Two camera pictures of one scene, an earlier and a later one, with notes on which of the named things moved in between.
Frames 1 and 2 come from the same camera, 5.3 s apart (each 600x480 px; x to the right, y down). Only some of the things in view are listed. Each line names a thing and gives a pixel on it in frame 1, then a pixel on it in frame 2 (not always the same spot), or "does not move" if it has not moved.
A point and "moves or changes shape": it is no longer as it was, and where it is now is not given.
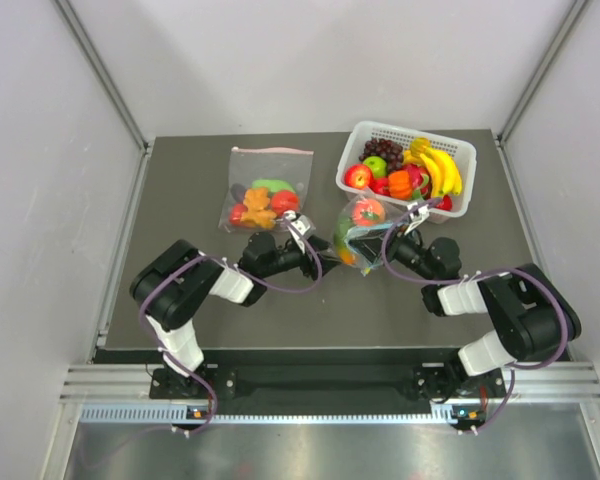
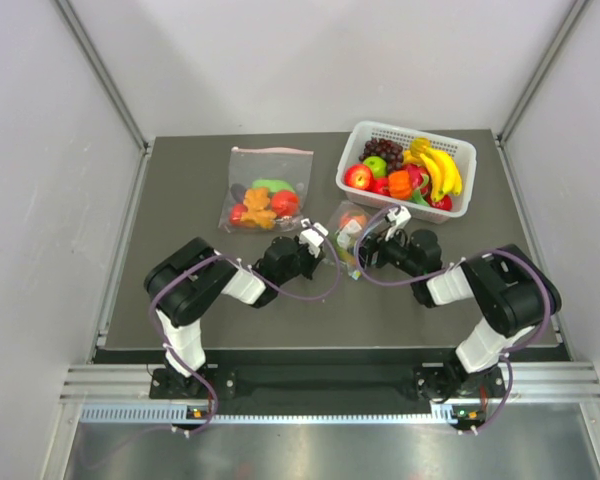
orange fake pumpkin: (400, 185) does not move
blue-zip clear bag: (361, 231) moves or changes shape
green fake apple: (378, 166) does not move
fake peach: (368, 212) to (352, 223)
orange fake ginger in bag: (257, 202) does not move
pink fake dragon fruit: (421, 181) does not move
